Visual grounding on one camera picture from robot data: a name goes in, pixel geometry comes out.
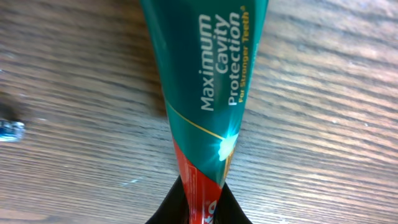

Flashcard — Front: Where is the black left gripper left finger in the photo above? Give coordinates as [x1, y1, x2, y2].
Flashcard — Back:
[146, 177, 189, 224]

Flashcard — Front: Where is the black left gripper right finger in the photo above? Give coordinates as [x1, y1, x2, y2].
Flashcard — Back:
[215, 184, 252, 224]

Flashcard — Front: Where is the green red toothpaste tube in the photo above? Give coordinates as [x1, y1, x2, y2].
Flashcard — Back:
[141, 0, 268, 224]

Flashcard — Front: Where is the blue disposable razor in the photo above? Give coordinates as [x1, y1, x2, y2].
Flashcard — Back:
[0, 120, 25, 142]

